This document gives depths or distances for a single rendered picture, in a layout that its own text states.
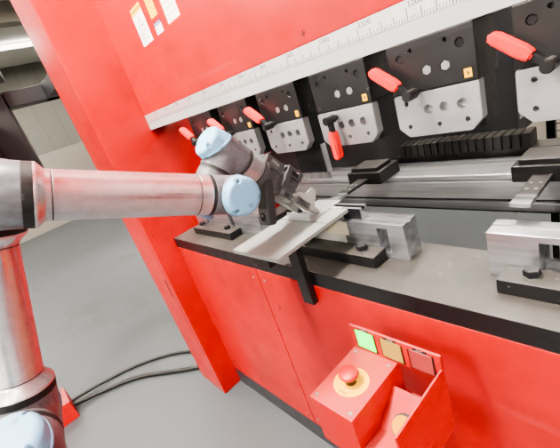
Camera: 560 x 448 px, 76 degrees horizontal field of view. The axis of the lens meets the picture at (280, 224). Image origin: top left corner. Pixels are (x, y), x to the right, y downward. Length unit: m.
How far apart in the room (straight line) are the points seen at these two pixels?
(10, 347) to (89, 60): 1.16
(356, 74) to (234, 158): 0.31
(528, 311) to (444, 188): 0.46
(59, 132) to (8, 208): 9.45
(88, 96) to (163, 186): 1.04
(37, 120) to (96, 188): 9.39
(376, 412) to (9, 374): 0.65
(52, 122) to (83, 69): 8.41
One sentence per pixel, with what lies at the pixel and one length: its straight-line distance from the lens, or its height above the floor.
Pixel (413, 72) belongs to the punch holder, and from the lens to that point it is 0.72.
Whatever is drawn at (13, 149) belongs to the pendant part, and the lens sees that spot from 2.10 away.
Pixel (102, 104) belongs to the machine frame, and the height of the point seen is 1.49.
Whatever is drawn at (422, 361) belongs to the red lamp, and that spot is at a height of 0.82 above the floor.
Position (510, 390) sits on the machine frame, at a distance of 0.85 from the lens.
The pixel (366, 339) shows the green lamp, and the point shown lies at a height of 0.82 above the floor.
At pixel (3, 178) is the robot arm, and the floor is 1.34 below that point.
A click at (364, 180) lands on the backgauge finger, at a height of 1.00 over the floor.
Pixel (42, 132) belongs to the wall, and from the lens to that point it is 9.94.
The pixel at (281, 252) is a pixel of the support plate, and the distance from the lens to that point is 0.82.
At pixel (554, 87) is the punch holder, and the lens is 0.66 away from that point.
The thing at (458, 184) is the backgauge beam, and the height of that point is 0.96.
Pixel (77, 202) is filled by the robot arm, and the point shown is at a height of 1.28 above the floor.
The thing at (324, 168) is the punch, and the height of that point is 1.11.
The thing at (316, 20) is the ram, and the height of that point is 1.44.
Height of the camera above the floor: 1.34
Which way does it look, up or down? 20 degrees down
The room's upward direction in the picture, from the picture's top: 19 degrees counter-clockwise
